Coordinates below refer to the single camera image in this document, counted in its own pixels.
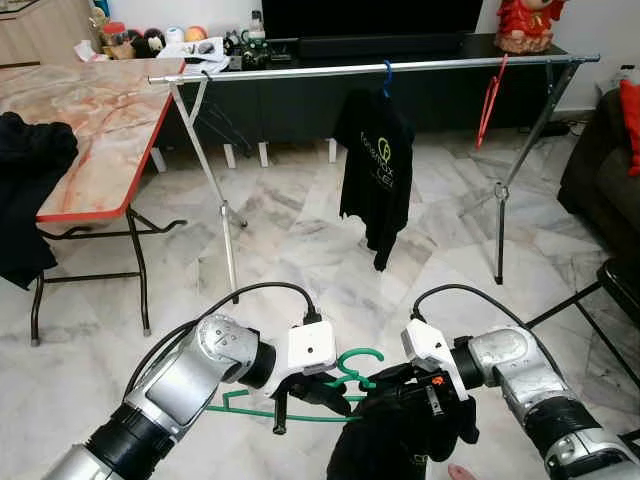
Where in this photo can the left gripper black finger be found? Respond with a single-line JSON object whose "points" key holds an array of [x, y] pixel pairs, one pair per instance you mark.
{"points": [[338, 392], [280, 412]]}

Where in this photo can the green plastic hanger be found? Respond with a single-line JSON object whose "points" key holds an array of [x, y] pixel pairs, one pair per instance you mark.
{"points": [[350, 356]]}

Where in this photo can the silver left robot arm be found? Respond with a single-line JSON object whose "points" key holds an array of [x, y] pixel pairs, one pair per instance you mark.
{"points": [[170, 400]]}

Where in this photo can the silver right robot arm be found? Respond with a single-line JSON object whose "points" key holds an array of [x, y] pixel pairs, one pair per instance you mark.
{"points": [[540, 400]]}

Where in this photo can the red plastic hanger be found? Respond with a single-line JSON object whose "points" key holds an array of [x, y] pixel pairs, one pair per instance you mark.
{"points": [[490, 100]]}

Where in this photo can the blue plastic hanger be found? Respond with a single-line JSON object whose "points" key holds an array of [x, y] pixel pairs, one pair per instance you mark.
{"points": [[388, 78]]}

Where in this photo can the person's bare foot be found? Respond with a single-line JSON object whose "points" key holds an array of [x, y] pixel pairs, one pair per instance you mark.
{"points": [[468, 472]]}

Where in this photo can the black folding chair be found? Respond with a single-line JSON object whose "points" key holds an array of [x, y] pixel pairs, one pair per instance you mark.
{"points": [[620, 285]]}

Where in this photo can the black TV console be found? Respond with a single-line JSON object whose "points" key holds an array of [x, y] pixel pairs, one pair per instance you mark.
{"points": [[300, 100]]}

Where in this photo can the grey-brown fabric sofa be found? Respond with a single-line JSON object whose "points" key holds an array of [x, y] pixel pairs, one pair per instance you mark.
{"points": [[600, 170]]}

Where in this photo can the silver clothes rack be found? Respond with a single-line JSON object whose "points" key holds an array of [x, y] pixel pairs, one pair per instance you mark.
{"points": [[350, 69]]}

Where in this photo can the plain black garment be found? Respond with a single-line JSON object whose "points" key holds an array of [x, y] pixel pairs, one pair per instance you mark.
{"points": [[35, 190]]}

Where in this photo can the marble-pattern table red edge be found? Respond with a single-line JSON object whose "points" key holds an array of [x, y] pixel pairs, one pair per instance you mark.
{"points": [[90, 130]]}

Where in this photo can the black electronic gadgets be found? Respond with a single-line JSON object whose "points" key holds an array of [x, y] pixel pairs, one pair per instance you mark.
{"points": [[250, 52]]}

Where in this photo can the black soundbar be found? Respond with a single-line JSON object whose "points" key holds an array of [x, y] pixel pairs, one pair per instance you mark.
{"points": [[380, 45]]}

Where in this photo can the white paper stack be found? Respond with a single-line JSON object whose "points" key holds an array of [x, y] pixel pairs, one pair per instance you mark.
{"points": [[190, 55]]}

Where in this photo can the black flat television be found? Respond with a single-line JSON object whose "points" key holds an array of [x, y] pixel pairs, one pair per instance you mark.
{"points": [[370, 15]]}

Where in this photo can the black round figurine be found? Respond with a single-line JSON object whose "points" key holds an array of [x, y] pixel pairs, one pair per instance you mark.
{"points": [[136, 42], [155, 42]]}

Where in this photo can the red laughing Buddha statue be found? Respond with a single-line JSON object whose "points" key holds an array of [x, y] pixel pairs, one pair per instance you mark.
{"points": [[528, 22]]}

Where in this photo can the red-lidded snack jar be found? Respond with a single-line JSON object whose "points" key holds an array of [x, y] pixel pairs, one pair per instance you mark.
{"points": [[113, 38]]}

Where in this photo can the pink tissue box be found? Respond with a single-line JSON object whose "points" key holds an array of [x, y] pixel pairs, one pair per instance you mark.
{"points": [[88, 50]]}

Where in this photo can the light wooden sideboard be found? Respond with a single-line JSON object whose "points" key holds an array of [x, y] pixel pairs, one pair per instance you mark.
{"points": [[45, 30]]}

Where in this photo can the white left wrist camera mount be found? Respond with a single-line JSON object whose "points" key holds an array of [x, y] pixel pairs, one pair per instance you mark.
{"points": [[310, 350]]}

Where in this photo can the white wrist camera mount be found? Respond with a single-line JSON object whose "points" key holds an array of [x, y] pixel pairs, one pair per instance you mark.
{"points": [[430, 345], [310, 350]]}

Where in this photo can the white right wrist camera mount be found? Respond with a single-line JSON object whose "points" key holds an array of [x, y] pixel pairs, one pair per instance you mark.
{"points": [[430, 345]]}

